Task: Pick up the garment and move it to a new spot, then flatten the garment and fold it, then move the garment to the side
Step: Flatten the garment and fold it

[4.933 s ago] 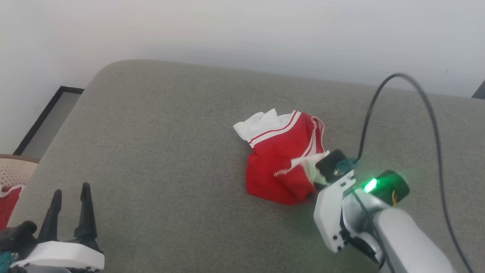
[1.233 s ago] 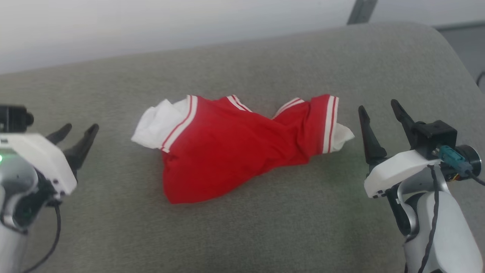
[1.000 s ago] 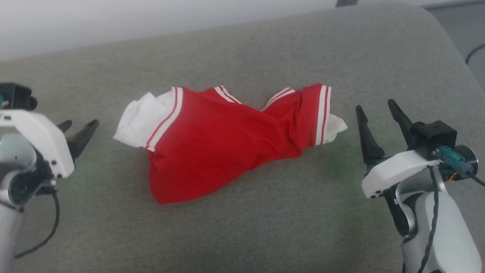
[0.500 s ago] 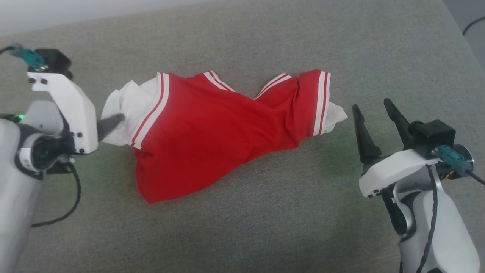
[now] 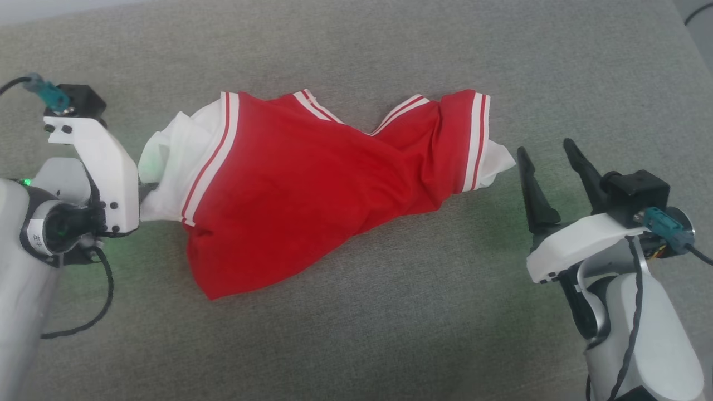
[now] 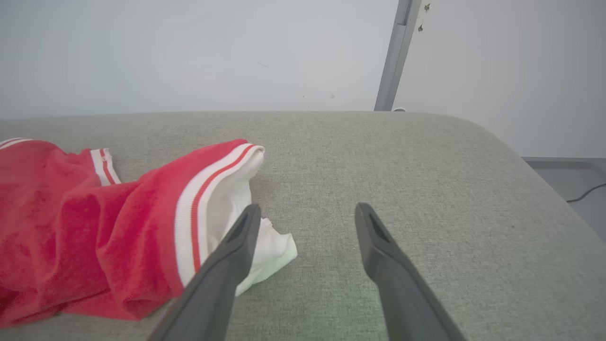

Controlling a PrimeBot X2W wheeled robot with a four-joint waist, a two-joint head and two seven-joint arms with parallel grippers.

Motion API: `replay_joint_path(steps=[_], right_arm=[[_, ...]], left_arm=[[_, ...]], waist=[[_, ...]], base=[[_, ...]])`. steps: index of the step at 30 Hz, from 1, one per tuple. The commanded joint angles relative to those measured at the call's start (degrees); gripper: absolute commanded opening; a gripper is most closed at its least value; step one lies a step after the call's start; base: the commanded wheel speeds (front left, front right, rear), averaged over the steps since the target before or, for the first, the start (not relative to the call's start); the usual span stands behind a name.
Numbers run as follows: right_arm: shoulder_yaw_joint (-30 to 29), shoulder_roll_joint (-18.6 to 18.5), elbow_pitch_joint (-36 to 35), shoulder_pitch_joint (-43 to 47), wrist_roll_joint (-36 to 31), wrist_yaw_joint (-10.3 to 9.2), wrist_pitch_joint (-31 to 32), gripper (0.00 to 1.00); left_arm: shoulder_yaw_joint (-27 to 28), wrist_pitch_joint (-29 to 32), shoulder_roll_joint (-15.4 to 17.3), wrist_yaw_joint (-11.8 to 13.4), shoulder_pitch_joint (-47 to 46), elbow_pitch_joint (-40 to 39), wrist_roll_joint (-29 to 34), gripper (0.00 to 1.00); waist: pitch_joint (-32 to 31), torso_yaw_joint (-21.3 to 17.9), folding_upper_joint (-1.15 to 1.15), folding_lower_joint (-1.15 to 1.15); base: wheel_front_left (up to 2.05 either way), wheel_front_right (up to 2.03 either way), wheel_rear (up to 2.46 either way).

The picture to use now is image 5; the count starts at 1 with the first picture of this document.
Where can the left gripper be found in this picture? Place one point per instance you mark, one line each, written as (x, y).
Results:
(61, 181)

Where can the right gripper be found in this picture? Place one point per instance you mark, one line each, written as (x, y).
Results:
(579, 306)

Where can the red shirt with white sleeves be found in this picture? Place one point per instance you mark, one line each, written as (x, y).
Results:
(289, 184)

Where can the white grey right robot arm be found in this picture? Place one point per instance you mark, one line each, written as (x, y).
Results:
(663, 345)

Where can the grey fabric sofa seat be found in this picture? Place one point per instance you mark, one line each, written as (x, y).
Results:
(390, 334)

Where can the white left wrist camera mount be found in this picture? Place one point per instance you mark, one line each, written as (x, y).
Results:
(114, 178)

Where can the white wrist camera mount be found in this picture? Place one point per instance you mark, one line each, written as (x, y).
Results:
(579, 245)
(114, 178)

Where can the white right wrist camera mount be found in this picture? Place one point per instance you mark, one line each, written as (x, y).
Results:
(579, 245)

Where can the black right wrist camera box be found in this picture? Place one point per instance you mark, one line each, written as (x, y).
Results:
(638, 195)

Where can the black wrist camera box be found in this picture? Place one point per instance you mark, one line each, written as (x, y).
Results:
(638, 195)
(83, 103)

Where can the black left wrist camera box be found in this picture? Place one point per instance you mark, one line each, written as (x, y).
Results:
(83, 103)

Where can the teal left camera connector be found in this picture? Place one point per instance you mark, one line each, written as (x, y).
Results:
(50, 93)

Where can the teal camera connector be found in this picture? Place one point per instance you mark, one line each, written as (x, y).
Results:
(50, 93)
(668, 228)

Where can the teal right camera connector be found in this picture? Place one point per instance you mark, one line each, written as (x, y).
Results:
(668, 228)

